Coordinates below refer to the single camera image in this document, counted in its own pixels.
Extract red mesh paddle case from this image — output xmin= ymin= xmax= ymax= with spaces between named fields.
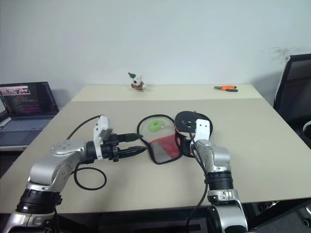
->
xmin=137 ymin=115 xmax=183 ymax=165

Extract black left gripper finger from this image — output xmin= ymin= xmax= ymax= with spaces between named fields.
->
xmin=119 ymin=146 xmax=148 ymax=160
xmin=118 ymin=133 xmax=144 ymax=143

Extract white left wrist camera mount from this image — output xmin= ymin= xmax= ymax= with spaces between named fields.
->
xmin=93 ymin=116 xmax=115 ymax=161

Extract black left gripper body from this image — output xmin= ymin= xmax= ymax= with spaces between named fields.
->
xmin=101 ymin=132 xmax=122 ymax=163

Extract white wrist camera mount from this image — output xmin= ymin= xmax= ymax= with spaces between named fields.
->
xmin=193 ymin=118 xmax=211 ymax=141
xmin=93 ymin=116 xmax=115 ymax=161

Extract black office chair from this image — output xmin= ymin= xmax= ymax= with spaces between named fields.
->
xmin=273 ymin=53 xmax=311 ymax=142

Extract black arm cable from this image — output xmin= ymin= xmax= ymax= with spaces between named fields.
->
xmin=181 ymin=120 xmax=210 ymax=233
xmin=65 ymin=115 xmax=107 ymax=190

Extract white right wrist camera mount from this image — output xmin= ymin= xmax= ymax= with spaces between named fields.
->
xmin=193 ymin=118 xmax=211 ymax=141

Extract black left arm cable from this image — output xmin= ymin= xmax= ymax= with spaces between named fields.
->
xmin=65 ymin=115 xmax=107 ymax=190

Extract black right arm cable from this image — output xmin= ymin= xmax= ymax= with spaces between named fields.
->
xmin=181 ymin=120 xmax=210 ymax=233

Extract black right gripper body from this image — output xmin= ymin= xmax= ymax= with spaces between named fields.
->
xmin=182 ymin=135 xmax=196 ymax=158

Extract white plush dog toy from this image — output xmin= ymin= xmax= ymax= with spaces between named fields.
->
xmin=128 ymin=71 xmax=148 ymax=93

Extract black table frame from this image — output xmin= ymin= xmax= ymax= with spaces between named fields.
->
xmin=242 ymin=198 xmax=311 ymax=231

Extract orange handled pliers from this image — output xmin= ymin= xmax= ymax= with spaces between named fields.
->
xmin=214 ymin=85 xmax=239 ymax=93

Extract open grey laptop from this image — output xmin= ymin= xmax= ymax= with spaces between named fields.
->
xmin=0 ymin=82 xmax=60 ymax=147

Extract green ring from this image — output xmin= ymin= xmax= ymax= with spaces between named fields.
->
xmin=148 ymin=120 xmax=164 ymax=133

